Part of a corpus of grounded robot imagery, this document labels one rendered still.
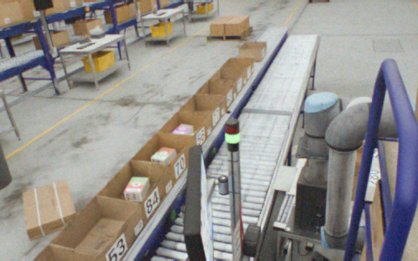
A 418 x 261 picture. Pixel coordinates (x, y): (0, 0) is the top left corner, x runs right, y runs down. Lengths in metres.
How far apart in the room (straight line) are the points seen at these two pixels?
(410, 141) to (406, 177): 0.05
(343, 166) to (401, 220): 0.74
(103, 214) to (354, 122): 1.48
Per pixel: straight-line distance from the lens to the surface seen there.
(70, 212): 3.58
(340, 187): 1.31
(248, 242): 1.56
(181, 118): 2.91
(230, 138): 1.22
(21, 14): 7.44
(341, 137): 1.16
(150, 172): 2.27
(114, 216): 2.07
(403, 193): 0.50
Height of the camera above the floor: 2.19
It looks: 31 degrees down
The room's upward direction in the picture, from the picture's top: 6 degrees counter-clockwise
